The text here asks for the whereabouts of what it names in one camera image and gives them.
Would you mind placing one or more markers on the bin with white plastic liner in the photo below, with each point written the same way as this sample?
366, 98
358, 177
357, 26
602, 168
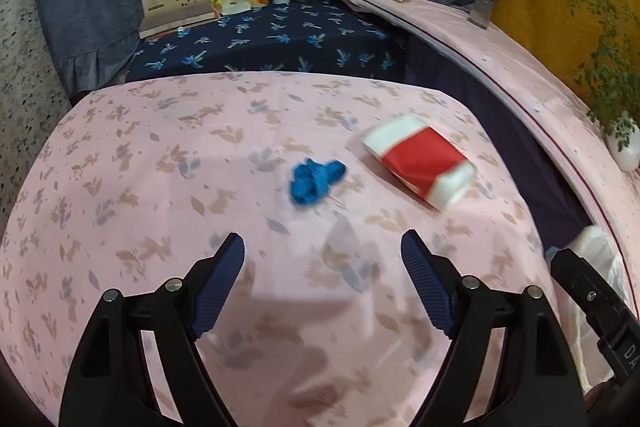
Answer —
595, 241

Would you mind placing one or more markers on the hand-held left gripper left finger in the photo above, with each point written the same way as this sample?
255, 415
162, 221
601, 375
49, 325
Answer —
220, 288

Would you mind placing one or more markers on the green plant in white pot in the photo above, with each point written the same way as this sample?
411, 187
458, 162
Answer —
627, 155

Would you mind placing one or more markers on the dark purple cloth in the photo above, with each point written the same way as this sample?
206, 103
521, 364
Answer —
500, 107

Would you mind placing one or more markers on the blue glove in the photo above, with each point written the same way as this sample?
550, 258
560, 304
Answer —
312, 184

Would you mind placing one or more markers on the pink floral tablecloth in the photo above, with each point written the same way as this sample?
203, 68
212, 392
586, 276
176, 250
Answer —
150, 157

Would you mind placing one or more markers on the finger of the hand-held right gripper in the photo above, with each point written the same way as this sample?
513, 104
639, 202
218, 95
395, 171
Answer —
590, 289

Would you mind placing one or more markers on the pale pink speckled cloth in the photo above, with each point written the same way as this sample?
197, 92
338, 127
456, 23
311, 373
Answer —
525, 72

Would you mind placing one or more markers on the navy floral cloth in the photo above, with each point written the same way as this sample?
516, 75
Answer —
300, 38

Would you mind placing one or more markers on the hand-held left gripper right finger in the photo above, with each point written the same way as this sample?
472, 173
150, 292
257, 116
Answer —
425, 288

